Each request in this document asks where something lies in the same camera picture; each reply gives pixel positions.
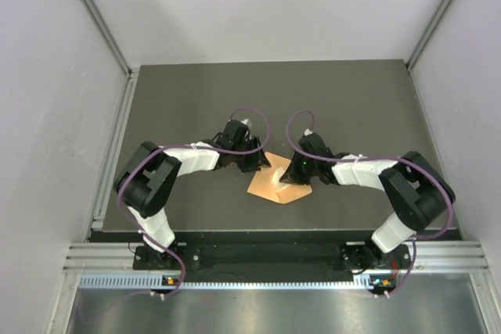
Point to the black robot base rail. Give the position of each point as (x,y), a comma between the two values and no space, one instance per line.
(264,258)

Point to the left aluminium frame post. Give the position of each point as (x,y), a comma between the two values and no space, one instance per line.
(105,33)

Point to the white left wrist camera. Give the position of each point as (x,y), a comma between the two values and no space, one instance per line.
(247,122)

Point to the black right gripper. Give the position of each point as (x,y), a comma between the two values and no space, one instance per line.
(292,174)

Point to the cream paper letter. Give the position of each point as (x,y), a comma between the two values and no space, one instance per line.
(275,180)

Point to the right aluminium frame post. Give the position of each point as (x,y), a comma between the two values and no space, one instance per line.
(425,38)

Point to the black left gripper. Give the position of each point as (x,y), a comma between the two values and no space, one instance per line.
(257,161)

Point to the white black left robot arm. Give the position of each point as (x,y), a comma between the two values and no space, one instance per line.
(145,183)

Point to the aluminium frame post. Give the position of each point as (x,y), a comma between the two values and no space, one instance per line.
(425,38)
(105,33)

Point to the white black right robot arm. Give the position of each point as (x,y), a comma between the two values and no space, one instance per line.
(418,194)

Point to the aluminium base profile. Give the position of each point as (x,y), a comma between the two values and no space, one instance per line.
(454,257)

